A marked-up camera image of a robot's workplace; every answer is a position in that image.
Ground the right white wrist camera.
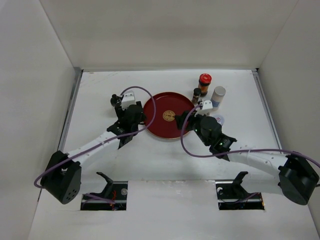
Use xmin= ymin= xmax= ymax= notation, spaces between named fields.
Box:
xmin=197 ymin=99 xmax=214 ymax=115

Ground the small black cap spice bottle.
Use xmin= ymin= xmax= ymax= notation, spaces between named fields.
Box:
xmin=191 ymin=88 xmax=201 ymax=105

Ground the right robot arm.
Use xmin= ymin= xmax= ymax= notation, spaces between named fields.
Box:
xmin=174 ymin=111 xmax=320 ymax=206

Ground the tall silver lid jar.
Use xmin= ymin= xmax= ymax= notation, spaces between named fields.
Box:
xmin=211 ymin=86 xmax=226 ymax=110

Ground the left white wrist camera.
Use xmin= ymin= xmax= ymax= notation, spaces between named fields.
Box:
xmin=121 ymin=90 xmax=136 ymax=109

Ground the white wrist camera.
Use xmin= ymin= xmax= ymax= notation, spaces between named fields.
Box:
xmin=121 ymin=90 xmax=136 ymax=109
xmin=197 ymin=99 xmax=214 ymax=115

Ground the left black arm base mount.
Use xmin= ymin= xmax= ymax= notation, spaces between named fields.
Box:
xmin=80 ymin=172 xmax=129 ymax=211

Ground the black knob cap salt bottle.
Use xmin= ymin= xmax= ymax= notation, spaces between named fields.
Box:
xmin=110 ymin=94 xmax=123 ymax=108

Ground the red round tray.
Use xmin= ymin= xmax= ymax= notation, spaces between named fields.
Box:
xmin=143 ymin=92 xmax=194 ymax=140

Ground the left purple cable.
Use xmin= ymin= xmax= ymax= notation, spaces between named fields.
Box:
xmin=33 ymin=86 xmax=157 ymax=201

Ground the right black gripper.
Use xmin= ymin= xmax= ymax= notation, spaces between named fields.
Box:
xmin=174 ymin=109 xmax=211 ymax=147

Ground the pink lid spice jar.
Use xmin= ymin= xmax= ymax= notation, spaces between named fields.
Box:
xmin=213 ymin=114 xmax=225 ymax=126

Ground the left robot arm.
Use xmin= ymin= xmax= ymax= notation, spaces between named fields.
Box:
xmin=34 ymin=101 xmax=146 ymax=205

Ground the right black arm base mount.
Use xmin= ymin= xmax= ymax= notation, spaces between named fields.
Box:
xmin=215 ymin=171 xmax=265 ymax=211

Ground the red lid chili sauce jar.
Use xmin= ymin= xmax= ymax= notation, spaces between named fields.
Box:
xmin=198 ymin=73 xmax=212 ymax=97

